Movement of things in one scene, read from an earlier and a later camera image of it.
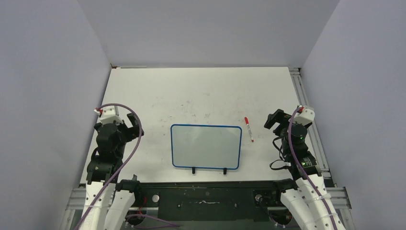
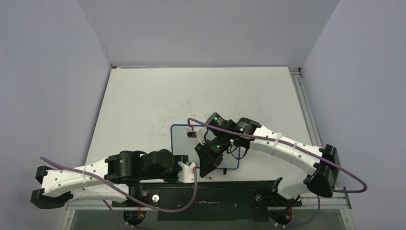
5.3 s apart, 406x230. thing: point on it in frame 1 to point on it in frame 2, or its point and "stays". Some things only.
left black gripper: (133, 132) to (181, 159)
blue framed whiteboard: (204, 146) stays
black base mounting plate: (228, 201) stays
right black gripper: (279, 116) to (208, 162)
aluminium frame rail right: (314, 133) stays
